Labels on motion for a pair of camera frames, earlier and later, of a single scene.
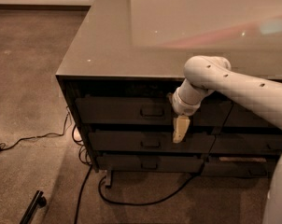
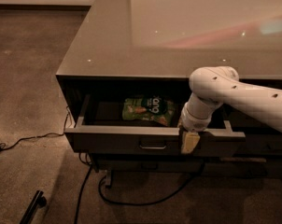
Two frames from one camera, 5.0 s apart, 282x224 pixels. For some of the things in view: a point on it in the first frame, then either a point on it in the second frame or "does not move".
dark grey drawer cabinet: x=127 y=60 does not move
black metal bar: x=39 y=202 does not move
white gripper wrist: x=182 y=105 to x=193 y=121
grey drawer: x=248 y=143 does not move
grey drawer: x=148 y=111 to x=101 y=128
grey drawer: x=149 y=162 does not move
